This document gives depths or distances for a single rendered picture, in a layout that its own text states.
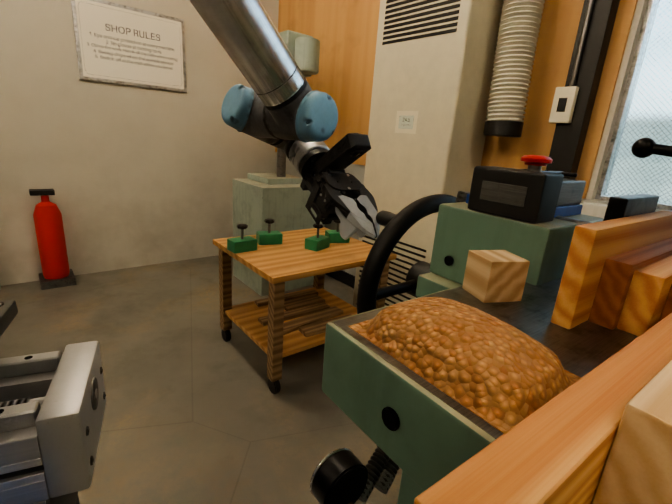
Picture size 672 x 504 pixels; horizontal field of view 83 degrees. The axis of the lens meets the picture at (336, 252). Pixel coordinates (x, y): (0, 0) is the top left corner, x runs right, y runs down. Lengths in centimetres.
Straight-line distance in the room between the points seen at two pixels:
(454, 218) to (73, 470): 47
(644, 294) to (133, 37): 297
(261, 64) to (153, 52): 252
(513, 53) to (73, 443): 177
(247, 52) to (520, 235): 41
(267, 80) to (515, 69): 135
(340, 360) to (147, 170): 285
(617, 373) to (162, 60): 303
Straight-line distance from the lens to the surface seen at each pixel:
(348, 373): 27
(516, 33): 185
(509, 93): 180
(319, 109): 61
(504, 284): 36
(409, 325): 25
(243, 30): 57
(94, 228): 307
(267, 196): 236
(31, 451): 47
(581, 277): 33
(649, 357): 24
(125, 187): 305
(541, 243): 42
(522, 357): 24
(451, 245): 48
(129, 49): 305
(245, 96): 71
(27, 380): 54
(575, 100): 179
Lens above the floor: 103
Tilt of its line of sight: 17 degrees down
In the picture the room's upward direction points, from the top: 4 degrees clockwise
